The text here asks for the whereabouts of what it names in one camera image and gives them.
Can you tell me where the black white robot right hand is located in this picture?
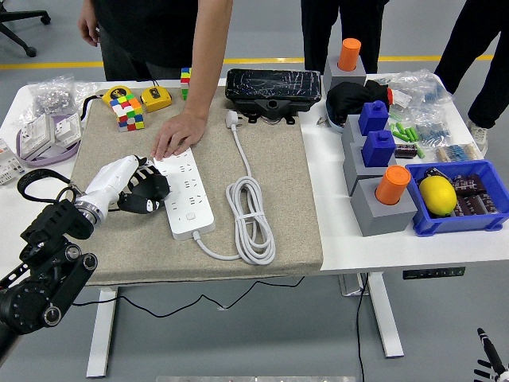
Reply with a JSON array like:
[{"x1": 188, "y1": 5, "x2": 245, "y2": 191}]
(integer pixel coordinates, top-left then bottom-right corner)
[{"x1": 472, "y1": 327, "x2": 509, "y2": 382}]

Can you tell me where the person's left hand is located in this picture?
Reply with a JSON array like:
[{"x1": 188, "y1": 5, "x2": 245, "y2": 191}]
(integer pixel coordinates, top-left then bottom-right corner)
[{"x1": 150, "y1": 110, "x2": 208, "y2": 161}]

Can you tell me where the person's right hand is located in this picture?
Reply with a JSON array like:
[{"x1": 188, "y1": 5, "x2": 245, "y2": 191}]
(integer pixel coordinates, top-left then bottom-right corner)
[{"x1": 77, "y1": 2, "x2": 101, "y2": 47}]

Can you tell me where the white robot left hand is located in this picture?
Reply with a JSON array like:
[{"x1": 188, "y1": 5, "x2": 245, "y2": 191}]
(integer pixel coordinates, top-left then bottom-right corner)
[{"x1": 81, "y1": 154, "x2": 173, "y2": 219}]

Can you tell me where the black plug adapter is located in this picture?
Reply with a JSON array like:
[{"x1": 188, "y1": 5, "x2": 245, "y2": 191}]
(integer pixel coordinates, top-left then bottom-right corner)
[{"x1": 134, "y1": 170, "x2": 171, "y2": 202}]

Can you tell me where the white power strip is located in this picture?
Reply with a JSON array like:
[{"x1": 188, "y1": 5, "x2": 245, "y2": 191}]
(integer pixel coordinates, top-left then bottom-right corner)
[{"x1": 153, "y1": 149, "x2": 216, "y2": 241}]

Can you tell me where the thin black plug cord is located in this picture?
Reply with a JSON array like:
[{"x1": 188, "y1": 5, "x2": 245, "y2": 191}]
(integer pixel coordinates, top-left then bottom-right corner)
[{"x1": 73, "y1": 275, "x2": 307, "y2": 319}]

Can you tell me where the square yellow tape measure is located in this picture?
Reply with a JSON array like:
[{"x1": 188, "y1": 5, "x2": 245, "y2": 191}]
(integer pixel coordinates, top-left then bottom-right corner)
[{"x1": 134, "y1": 77, "x2": 173, "y2": 114}]

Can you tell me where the person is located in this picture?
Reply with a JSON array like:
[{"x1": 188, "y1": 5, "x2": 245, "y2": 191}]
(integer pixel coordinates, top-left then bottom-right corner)
[
  {"x1": 298, "y1": 0, "x2": 393, "y2": 76},
  {"x1": 433, "y1": 0, "x2": 509, "y2": 156},
  {"x1": 93, "y1": 0, "x2": 200, "y2": 83}
]

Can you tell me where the multicolour puzzle cube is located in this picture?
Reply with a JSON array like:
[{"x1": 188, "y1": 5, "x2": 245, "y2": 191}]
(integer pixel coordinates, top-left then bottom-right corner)
[
  {"x1": 109, "y1": 94, "x2": 146, "y2": 133},
  {"x1": 180, "y1": 67, "x2": 192, "y2": 100}
]

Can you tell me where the purple tray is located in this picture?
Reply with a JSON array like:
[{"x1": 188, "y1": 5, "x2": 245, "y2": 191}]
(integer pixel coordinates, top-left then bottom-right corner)
[{"x1": 15, "y1": 113, "x2": 84, "y2": 168}]

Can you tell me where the grey-brown mat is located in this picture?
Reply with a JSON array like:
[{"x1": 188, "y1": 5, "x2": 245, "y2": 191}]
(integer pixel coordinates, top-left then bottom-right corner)
[{"x1": 50, "y1": 84, "x2": 324, "y2": 288}]

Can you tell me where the round yellow tape measure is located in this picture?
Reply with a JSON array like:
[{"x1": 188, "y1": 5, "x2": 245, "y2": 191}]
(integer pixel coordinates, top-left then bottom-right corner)
[{"x1": 79, "y1": 84, "x2": 133, "y2": 121}]

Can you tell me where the black office chair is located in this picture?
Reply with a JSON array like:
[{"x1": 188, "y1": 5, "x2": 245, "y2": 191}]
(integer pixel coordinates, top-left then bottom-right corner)
[{"x1": 0, "y1": 0, "x2": 52, "y2": 58}]

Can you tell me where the clear bag of metal nuts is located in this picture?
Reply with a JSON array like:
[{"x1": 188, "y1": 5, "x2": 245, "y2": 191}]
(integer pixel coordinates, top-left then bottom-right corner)
[{"x1": 25, "y1": 73, "x2": 80, "y2": 117}]

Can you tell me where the black table control panel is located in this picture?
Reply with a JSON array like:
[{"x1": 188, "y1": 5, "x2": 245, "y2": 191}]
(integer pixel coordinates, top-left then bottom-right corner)
[{"x1": 402, "y1": 266, "x2": 466, "y2": 280}]

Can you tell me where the white circuit breaker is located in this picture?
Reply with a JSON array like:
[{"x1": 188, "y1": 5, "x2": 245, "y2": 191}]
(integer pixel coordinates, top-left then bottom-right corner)
[{"x1": 0, "y1": 137, "x2": 27, "y2": 186}]

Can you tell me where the black wrapped device box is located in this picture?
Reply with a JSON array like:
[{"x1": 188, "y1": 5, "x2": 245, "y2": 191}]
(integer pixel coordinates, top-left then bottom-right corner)
[{"x1": 224, "y1": 68, "x2": 322, "y2": 125}]

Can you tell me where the white table leg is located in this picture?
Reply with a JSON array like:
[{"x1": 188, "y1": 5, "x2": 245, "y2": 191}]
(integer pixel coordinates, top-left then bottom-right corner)
[
  {"x1": 365, "y1": 272, "x2": 406, "y2": 358},
  {"x1": 86, "y1": 286, "x2": 119, "y2": 379}
]

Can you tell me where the blue plastic bin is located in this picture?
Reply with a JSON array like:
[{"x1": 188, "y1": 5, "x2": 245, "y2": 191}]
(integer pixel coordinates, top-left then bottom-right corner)
[{"x1": 404, "y1": 159, "x2": 509, "y2": 238}]

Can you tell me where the grey box under table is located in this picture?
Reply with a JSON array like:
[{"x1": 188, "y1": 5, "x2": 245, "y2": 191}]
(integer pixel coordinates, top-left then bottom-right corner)
[{"x1": 338, "y1": 273, "x2": 371, "y2": 298}]

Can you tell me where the yellow lemon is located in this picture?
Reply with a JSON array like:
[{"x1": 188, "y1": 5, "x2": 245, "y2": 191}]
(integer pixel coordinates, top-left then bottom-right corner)
[{"x1": 419, "y1": 175, "x2": 457, "y2": 218}]

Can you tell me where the grey block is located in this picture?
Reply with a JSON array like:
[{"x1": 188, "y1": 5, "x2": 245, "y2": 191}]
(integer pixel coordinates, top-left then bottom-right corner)
[
  {"x1": 342, "y1": 139, "x2": 398, "y2": 197},
  {"x1": 349, "y1": 177, "x2": 418, "y2": 238},
  {"x1": 322, "y1": 55, "x2": 367, "y2": 92},
  {"x1": 340, "y1": 114, "x2": 393, "y2": 145}
]

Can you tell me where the black cloth bundle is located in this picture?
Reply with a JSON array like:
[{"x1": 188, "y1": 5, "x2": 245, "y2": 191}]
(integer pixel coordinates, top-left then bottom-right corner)
[{"x1": 325, "y1": 79, "x2": 393, "y2": 124}]

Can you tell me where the orange cylinder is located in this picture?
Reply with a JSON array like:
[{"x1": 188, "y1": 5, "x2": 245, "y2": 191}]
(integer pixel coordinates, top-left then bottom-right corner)
[
  {"x1": 375, "y1": 165, "x2": 411, "y2": 206},
  {"x1": 337, "y1": 37, "x2": 362, "y2": 72}
]

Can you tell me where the black metal clip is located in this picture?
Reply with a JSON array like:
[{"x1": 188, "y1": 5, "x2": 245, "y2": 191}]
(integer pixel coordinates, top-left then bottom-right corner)
[{"x1": 422, "y1": 166, "x2": 454, "y2": 184}]

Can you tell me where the blue block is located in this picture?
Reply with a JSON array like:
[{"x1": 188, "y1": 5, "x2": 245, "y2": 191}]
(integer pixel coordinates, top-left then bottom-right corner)
[
  {"x1": 357, "y1": 99, "x2": 390, "y2": 137},
  {"x1": 360, "y1": 129, "x2": 397, "y2": 167}
]

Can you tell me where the clear bag of taped resistors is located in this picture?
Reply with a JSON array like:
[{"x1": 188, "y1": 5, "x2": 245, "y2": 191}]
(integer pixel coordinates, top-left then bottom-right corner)
[{"x1": 434, "y1": 142, "x2": 484, "y2": 163}]

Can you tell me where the white label card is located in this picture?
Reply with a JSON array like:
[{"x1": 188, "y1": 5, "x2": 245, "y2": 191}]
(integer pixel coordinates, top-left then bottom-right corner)
[{"x1": 391, "y1": 89, "x2": 413, "y2": 108}]

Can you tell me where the clear bag of blue resistors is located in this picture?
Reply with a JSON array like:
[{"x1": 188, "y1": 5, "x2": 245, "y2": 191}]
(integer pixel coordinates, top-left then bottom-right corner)
[
  {"x1": 411, "y1": 109, "x2": 453, "y2": 145},
  {"x1": 389, "y1": 68, "x2": 454, "y2": 116}
]

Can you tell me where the white power strip cord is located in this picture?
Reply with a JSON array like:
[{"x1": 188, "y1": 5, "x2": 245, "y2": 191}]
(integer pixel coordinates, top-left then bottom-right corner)
[{"x1": 192, "y1": 109, "x2": 277, "y2": 266}]

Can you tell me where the white switch box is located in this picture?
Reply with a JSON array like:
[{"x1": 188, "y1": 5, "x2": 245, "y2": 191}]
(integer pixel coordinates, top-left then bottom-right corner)
[
  {"x1": 53, "y1": 113, "x2": 83, "y2": 144},
  {"x1": 19, "y1": 115, "x2": 56, "y2": 158}
]

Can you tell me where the black hanging cable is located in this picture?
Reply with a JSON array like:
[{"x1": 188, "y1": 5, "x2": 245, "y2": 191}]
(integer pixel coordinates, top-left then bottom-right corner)
[{"x1": 355, "y1": 273, "x2": 369, "y2": 382}]

